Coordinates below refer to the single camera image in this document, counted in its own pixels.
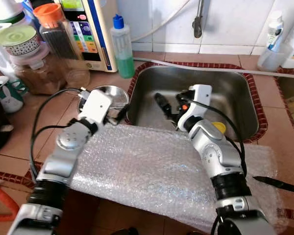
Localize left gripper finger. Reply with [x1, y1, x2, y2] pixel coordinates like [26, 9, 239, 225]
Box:
[116, 103, 131, 124]

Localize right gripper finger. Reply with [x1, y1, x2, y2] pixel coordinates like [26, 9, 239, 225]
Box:
[154, 92, 173, 119]

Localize yellow plastic bowl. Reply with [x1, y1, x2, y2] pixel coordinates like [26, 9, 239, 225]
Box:
[212, 121, 227, 134]

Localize round steel plate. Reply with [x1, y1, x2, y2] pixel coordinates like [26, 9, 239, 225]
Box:
[78, 85, 130, 111]

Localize green soap bottle blue cap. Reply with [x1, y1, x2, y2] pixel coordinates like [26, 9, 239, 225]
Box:
[110, 14, 136, 79]

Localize small clear glass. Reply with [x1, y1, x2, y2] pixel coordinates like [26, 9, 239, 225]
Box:
[65, 66, 92, 90]

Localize clear bubble wrap sheet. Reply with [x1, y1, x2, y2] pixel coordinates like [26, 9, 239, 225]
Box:
[71, 122, 287, 235]

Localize steel sink basin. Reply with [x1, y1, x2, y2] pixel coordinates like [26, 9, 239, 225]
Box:
[126, 61, 268, 142]

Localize thin white counter tube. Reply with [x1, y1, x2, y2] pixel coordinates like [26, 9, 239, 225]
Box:
[133, 57, 294, 80]

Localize beige water purifier machine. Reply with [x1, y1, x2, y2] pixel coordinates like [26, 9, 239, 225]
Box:
[56, 0, 119, 73]

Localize steel faucet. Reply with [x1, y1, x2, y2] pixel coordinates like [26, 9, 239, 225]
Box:
[193, 0, 205, 39]

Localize clear jar brown contents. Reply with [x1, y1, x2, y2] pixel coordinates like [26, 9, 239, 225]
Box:
[10, 43, 64, 96]

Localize clear jar orange lid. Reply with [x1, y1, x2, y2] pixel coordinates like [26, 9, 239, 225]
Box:
[32, 2, 84, 74]

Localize clear plastic cup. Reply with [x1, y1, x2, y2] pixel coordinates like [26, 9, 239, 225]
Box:
[257, 43, 291, 73]

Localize white green bunny mug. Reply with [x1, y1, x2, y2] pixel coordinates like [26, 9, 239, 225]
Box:
[0, 76, 25, 114]

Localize steel sink holding dishes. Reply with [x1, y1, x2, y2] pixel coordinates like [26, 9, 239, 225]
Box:
[274, 73, 294, 138]

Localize small white blue bottle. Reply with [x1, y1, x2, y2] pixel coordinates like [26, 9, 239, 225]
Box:
[266, 11, 285, 52]

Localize black flat stick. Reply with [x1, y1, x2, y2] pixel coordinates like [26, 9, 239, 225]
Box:
[253, 175, 294, 192]

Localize patterned bowl green lid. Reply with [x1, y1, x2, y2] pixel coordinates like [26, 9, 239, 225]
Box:
[0, 24, 40, 57]

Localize orange plastic stool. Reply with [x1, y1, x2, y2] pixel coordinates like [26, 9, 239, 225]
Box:
[0, 179, 20, 223]

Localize white bottle green band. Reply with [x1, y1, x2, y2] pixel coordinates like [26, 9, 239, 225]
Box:
[0, 0, 23, 25]

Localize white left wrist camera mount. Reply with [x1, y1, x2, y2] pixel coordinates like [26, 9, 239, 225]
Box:
[77, 88, 113, 125]

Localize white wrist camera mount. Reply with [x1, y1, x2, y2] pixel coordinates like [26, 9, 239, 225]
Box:
[178, 84, 213, 130]
[77, 88, 113, 125]

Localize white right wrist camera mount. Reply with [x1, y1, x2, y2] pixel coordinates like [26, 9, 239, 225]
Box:
[178, 84, 213, 130]

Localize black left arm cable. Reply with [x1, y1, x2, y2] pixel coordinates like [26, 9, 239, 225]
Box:
[29, 87, 89, 182]

